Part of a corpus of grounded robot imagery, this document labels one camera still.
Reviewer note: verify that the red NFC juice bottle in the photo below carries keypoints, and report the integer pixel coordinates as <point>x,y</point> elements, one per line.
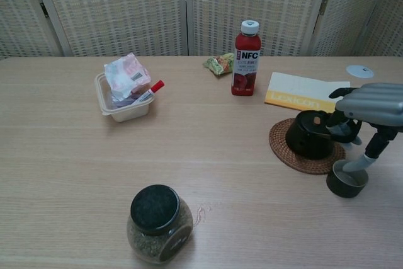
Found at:
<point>246,80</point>

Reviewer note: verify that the round woven rattan coaster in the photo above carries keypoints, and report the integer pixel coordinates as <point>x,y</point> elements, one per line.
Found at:
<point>283,143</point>

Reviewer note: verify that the green snack packet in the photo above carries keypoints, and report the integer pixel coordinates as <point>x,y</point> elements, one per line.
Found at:
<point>217,64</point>

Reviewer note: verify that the woven folding screen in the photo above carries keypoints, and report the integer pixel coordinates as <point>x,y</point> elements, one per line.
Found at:
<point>116,7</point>

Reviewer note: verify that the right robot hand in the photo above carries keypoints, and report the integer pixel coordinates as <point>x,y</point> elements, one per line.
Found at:
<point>374,102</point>

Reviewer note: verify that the yellow white Lexicon booklet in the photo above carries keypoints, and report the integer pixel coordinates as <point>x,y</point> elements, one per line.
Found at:
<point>296,89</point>

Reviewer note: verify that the small dark tea cup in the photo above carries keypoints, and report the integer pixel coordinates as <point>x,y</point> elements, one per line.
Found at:
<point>340,188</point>

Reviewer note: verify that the beige plastic food container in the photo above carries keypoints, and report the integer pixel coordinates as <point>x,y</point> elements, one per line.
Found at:
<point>129,114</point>

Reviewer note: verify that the pink white snack bag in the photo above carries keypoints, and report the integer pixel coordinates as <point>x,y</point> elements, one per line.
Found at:
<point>126,73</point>

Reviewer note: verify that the brass screen hinge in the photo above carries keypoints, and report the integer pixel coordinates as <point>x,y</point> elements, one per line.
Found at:
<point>44,10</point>
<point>323,7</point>

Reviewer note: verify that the purple packet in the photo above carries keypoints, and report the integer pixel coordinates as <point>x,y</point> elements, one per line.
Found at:
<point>121,103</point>

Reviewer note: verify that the red capped marker pen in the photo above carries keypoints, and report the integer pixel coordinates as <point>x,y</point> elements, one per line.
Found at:
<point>156,86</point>

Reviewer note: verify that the glass jar with black lid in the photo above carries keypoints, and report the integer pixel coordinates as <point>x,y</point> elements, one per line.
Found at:
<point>154,209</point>

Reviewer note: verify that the black teapot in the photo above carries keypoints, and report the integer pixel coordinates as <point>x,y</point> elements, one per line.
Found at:
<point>308,143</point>

